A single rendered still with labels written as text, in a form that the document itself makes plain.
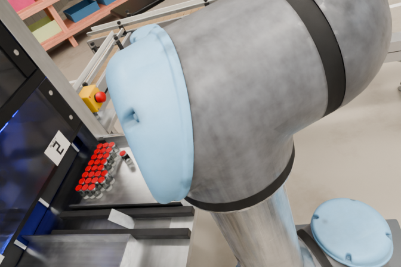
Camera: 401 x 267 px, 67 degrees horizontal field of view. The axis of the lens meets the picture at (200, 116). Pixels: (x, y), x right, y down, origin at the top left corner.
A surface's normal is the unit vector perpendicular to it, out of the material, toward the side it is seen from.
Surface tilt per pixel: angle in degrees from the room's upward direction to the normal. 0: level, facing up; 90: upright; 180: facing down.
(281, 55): 55
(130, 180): 0
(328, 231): 8
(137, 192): 0
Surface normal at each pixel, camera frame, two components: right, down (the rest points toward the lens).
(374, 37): 0.47, 0.18
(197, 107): 0.12, 0.04
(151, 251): -0.31, -0.71
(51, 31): 0.58, 0.39
